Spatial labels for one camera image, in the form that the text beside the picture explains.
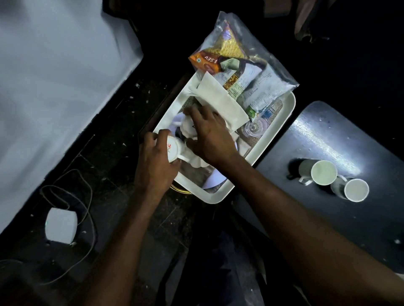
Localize person's left hand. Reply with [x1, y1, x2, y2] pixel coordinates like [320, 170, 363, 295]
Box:
[135, 129, 182, 198]

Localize person's right hand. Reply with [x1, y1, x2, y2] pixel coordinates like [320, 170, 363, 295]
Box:
[183, 105, 240, 168]

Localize white cup with red print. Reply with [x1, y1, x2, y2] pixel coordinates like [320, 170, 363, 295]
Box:
[165, 137, 190, 163]

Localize person's left forearm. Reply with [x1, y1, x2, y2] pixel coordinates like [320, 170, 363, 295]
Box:
[72, 188, 168, 306]

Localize person's right forearm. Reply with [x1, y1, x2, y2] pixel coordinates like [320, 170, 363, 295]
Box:
[218, 151, 404, 306]

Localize white paper sheet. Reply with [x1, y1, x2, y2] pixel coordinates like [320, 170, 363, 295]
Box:
[201, 169, 228, 190]

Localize white folded paper napkin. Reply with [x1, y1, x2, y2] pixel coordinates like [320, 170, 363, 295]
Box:
[189, 71, 250, 132]

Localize clear drinking glass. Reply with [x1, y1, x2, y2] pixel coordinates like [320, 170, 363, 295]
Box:
[244, 118, 270, 138]

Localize white packet with green print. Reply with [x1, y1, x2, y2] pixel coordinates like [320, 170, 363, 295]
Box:
[227, 61, 264, 100]

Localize orange snack packet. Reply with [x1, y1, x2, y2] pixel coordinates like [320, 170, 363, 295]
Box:
[188, 50, 222, 75]

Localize clear bottle with blue label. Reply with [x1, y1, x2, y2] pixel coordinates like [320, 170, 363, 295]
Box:
[252, 99, 283, 123]

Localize large white sachet packet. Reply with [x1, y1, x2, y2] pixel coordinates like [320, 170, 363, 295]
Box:
[238, 64, 293, 119]

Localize white plastic tray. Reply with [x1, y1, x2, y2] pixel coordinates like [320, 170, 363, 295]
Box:
[152, 73, 297, 205]

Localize person's dark trousers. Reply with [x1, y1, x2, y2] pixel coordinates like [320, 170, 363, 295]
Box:
[157, 206, 302, 306]

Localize yellow snack packet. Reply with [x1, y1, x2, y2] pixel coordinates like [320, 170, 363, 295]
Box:
[205, 21, 249, 61]

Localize clear plastic bag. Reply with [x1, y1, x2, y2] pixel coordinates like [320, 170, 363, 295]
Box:
[188, 11, 300, 122]

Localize white power adapter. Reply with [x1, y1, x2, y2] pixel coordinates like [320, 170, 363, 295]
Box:
[45, 207, 79, 245]

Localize large white mug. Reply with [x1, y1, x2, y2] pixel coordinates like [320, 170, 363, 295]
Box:
[286, 158, 338, 187]

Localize white bed sheet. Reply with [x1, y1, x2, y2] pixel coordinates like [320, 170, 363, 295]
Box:
[0, 0, 144, 234]

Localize small white mug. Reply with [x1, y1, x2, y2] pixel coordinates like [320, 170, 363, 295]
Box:
[330, 175, 370, 203]

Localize hanging dark cloth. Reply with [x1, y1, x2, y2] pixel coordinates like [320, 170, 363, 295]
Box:
[293, 0, 336, 43]

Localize white cable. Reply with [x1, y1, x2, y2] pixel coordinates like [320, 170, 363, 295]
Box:
[0, 169, 97, 288]

